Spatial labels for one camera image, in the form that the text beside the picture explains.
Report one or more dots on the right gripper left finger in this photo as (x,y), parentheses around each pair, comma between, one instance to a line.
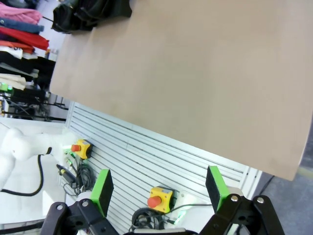
(101,191)

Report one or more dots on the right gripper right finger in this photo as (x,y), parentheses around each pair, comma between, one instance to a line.
(215,188)

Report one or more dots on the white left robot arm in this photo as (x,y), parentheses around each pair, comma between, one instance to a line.
(17,147)

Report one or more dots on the black shoe stand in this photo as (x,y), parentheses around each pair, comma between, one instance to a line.
(126,12)

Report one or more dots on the yellow emergency stop button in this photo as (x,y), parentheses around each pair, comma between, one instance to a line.
(162,195)
(83,148)

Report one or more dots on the black garment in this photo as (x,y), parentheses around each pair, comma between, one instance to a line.
(36,66)

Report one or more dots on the beige garment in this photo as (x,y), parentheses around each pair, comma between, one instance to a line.
(12,82)

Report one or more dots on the white garment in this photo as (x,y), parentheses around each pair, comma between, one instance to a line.
(9,53)

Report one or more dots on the red garment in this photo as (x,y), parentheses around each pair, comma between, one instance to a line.
(27,39)

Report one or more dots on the blue denim garment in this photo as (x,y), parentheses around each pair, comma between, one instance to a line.
(24,26)

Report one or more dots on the aluminium slotted base plate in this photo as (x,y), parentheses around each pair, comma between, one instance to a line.
(151,156)

